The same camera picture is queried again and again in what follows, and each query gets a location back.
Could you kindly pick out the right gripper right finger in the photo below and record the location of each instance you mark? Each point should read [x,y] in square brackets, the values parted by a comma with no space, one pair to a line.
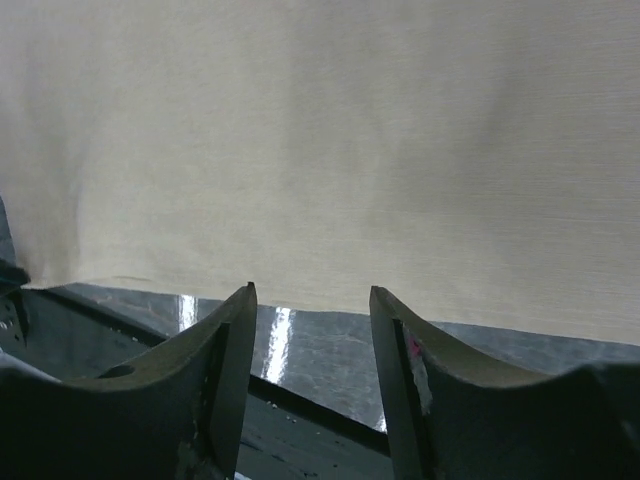
[454,412]

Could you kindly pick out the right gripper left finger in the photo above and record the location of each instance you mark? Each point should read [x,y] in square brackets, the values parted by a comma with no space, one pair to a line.
[174,412]

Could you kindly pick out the beige cloth napkin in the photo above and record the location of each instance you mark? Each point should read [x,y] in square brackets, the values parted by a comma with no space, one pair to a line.
[480,159]

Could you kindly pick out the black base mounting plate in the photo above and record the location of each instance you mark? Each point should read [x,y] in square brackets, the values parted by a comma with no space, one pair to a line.
[63,336]

